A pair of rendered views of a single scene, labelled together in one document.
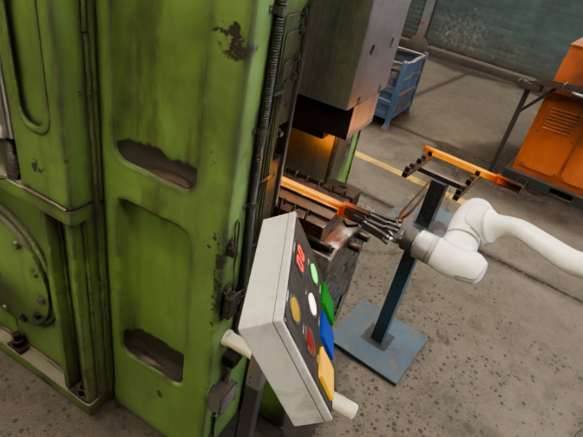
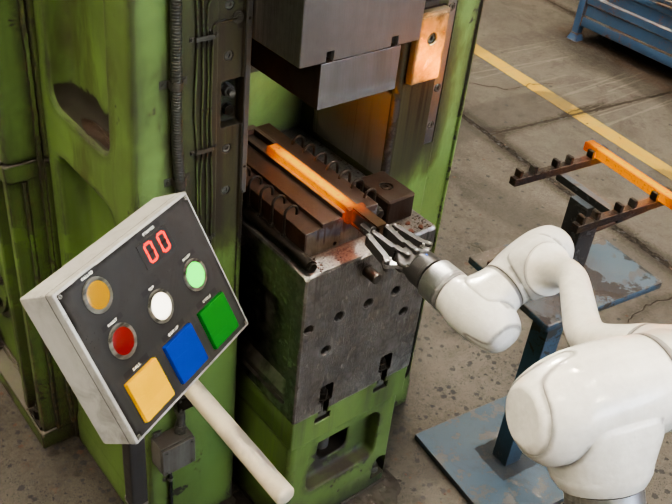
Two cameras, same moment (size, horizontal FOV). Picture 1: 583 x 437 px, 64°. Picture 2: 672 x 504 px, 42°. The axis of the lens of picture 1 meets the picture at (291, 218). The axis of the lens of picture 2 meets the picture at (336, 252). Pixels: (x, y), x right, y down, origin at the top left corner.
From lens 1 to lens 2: 0.84 m
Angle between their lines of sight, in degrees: 20
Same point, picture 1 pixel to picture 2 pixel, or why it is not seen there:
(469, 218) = (513, 253)
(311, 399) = (107, 407)
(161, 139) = (96, 85)
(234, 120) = (127, 68)
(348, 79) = (296, 26)
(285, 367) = (72, 357)
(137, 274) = not seen: hidden behind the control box
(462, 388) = not seen: outside the picture
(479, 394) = not seen: outside the picture
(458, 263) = (466, 314)
